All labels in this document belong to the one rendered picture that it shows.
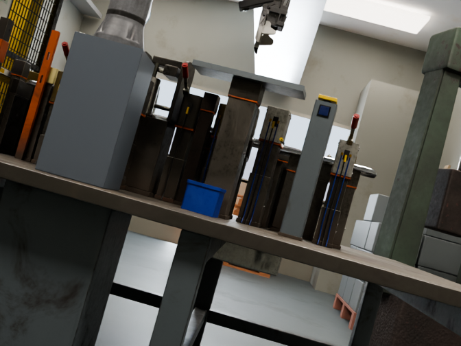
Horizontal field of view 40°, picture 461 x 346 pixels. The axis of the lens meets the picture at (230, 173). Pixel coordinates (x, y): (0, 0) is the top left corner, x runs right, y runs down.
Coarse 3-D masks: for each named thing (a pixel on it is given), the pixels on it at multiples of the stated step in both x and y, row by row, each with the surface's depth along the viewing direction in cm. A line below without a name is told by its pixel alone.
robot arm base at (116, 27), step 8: (112, 16) 181; (120, 16) 180; (128, 16) 181; (136, 16) 182; (104, 24) 182; (112, 24) 180; (120, 24) 180; (128, 24) 180; (136, 24) 182; (144, 24) 186; (96, 32) 181; (104, 32) 179; (112, 32) 179; (120, 32) 179; (128, 32) 180; (136, 32) 182; (112, 40) 178; (120, 40) 178; (128, 40) 179; (136, 40) 182
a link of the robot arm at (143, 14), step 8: (112, 0) 183; (120, 0) 181; (128, 0) 181; (136, 0) 181; (144, 0) 183; (112, 8) 182; (120, 8) 180; (128, 8) 181; (136, 8) 181; (144, 8) 183; (144, 16) 184
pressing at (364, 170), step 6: (30, 84) 250; (252, 144) 246; (258, 144) 243; (282, 150) 241; (288, 150) 226; (294, 150) 226; (300, 150) 226; (288, 156) 245; (354, 168) 233; (360, 168) 222; (366, 168) 222; (366, 174) 239; (372, 174) 234
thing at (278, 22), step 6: (276, 0) 206; (282, 0) 205; (288, 0) 205; (264, 6) 204; (270, 6) 203; (276, 6) 206; (282, 6) 205; (288, 6) 205; (270, 12) 204; (276, 12) 203; (282, 12) 203; (270, 18) 204; (276, 18) 204; (282, 18) 204; (264, 24) 207; (276, 24) 203; (282, 24) 203; (276, 30) 210; (282, 30) 210
